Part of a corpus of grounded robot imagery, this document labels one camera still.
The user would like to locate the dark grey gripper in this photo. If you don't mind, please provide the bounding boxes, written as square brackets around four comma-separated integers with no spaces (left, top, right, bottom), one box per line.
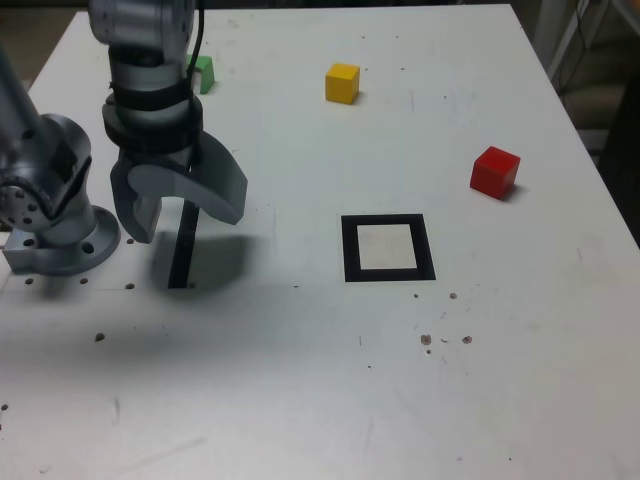
[110,131,249,245]

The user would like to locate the green cube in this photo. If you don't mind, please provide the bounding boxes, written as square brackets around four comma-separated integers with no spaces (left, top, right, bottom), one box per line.
[187,54,217,96]

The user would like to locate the yellow cube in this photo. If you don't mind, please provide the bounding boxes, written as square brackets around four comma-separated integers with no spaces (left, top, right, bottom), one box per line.
[324,62,362,106]

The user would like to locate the red cube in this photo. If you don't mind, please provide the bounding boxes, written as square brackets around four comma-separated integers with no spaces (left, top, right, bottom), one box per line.
[469,145,522,202]

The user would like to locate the black tape square outline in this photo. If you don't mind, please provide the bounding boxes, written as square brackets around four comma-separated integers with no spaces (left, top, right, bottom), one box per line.
[340,213,437,284]

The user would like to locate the black tape strip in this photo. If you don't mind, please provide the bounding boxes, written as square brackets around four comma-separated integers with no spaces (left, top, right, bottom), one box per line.
[167,199,201,290]

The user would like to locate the white metal rack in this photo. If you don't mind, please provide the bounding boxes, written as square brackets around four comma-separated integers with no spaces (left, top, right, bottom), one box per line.
[519,0,621,96]

